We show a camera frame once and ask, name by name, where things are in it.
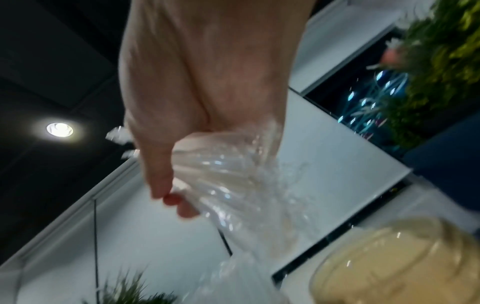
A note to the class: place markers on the bundle of clear straws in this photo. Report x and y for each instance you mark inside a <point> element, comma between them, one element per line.
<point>232,184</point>

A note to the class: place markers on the yellow plastic jar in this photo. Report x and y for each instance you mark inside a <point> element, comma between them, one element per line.
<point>393,267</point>

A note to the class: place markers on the narrow white roller blind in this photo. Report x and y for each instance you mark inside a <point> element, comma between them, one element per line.
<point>56,267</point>

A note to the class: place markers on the navy blue bench sofa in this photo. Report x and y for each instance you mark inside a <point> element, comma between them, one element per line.
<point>450,163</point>

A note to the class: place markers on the round ceiling lamp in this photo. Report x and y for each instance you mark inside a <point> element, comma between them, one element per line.
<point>60,129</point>

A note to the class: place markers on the green artificial plant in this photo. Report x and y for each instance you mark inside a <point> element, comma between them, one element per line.
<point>442,59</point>
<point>123,291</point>

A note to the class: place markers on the clear blind wand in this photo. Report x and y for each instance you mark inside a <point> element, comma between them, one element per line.
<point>95,246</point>

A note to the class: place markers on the clear zip bag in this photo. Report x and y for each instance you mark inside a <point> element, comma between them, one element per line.
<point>240,285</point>

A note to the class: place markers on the person's right hand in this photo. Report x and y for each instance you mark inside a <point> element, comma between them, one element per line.
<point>210,65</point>

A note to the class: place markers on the wide white roller blind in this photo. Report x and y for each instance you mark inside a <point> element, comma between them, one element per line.
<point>337,148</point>

